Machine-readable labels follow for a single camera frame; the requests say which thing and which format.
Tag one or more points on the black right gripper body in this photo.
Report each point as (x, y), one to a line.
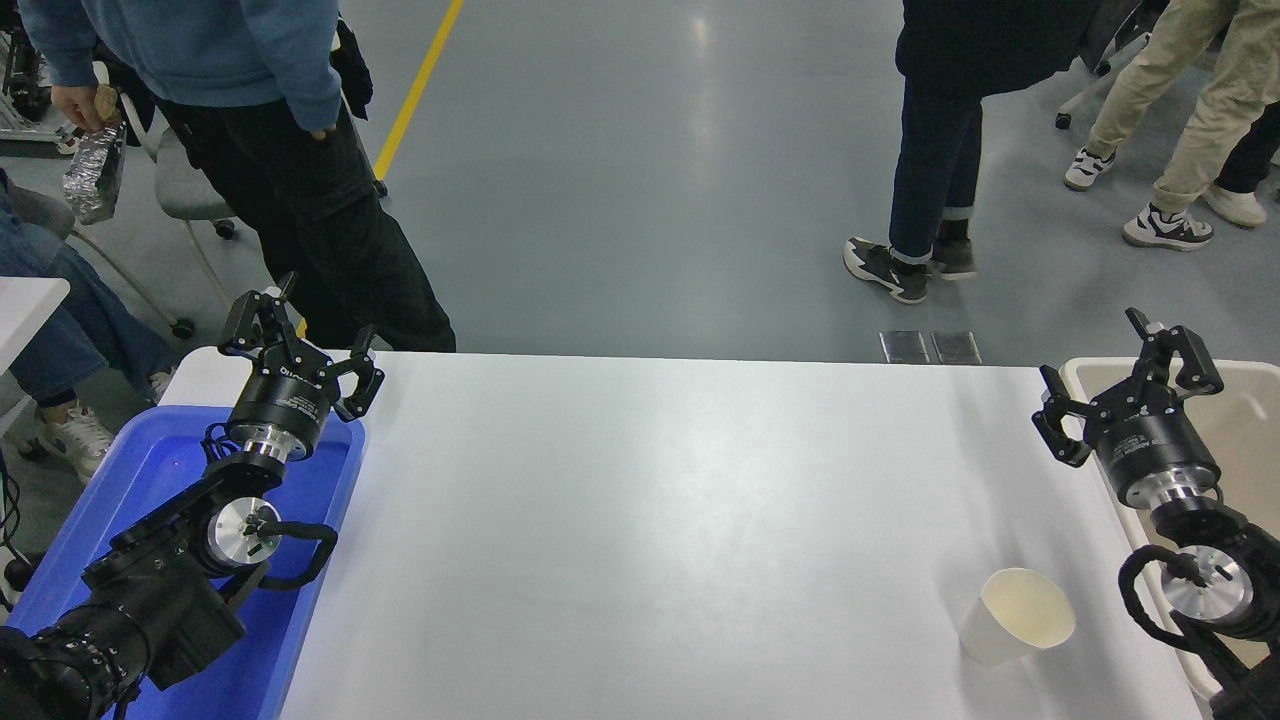
(1155, 445)

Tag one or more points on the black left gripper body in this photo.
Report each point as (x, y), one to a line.
(285, 400)

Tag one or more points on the white paper cup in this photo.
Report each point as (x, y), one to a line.
(1000, 640)

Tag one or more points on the foil tray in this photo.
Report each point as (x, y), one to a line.
(95, 175)

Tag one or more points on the tan paper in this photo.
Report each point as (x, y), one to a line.
(106, 102)

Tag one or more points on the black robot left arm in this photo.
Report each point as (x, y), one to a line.
(150, 600)

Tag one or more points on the person's hand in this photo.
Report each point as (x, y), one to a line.
(324, 131)
(75, 105)

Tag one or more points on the large pale bin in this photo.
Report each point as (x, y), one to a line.
(1250, 420)

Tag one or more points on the metal floor socket plate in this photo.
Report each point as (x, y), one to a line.
(956, 347)
(904, 347)

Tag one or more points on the blue plastic tray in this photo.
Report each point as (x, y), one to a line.
(160, 470)

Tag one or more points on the grey wheeled chair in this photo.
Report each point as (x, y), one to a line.
(185, 180)
(45, 210)

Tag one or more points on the person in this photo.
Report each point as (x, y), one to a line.
(930, 150)
(250, 60)
(1210, 90)
(1250, 160)
(60, 340)

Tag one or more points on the white side table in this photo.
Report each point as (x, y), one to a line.
(25, 310)

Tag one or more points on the black jacket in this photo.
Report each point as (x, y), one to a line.
(352, 70)

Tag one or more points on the white wheeled chair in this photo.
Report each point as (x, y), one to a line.
(1085, 95)

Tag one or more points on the white wheeled equipment stand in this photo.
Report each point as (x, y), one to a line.
(25, 90)

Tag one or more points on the dark grey jacket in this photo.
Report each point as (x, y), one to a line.
(1115, 25)

